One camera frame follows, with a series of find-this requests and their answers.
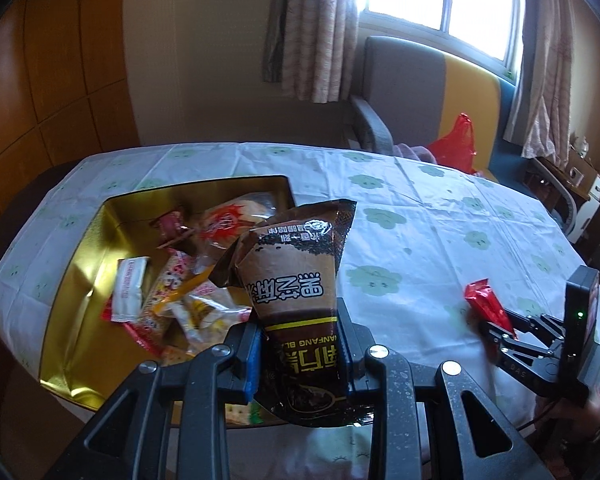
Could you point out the red plastic bag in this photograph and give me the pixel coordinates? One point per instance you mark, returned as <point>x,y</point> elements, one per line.
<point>457,145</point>

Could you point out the pink patterned curtain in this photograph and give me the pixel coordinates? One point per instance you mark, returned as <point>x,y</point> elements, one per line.
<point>540,60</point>
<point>315,30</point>

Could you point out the white packet with red label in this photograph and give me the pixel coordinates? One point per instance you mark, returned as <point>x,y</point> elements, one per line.
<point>130,285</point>

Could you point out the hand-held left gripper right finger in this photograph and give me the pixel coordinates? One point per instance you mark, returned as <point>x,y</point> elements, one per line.
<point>347,355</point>

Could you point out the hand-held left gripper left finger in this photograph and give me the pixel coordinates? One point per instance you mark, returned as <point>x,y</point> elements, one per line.
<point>252,365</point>

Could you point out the round bread packet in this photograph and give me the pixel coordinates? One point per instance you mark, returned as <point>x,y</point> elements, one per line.
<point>230,220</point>

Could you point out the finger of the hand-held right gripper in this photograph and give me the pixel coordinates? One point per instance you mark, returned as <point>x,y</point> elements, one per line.
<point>530,362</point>
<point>540,326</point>

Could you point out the gold tin box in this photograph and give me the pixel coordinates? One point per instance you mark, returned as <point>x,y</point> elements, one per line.
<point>80,280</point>

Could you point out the small shiny red packet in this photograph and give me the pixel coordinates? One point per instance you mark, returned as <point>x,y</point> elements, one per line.
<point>485,300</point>

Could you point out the black sesame paste packet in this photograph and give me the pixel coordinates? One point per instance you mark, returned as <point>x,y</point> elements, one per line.
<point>295,280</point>

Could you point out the pink cloth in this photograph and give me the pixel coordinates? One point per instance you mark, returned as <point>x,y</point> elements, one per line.
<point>415,152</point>

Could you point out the long peanut bar packet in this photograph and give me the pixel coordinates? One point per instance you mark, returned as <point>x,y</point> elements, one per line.
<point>165,290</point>

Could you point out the grey and yellow sofa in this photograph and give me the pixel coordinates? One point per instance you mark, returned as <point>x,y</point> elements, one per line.
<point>405,75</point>

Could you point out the small clear pastry packet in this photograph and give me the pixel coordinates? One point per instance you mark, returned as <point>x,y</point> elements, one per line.
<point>205,315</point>

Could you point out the wooden wardrobe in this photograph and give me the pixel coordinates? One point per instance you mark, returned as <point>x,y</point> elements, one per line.
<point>45,100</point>

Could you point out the small dark red candy packet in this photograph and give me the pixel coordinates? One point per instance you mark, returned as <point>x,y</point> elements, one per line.
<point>172,222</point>

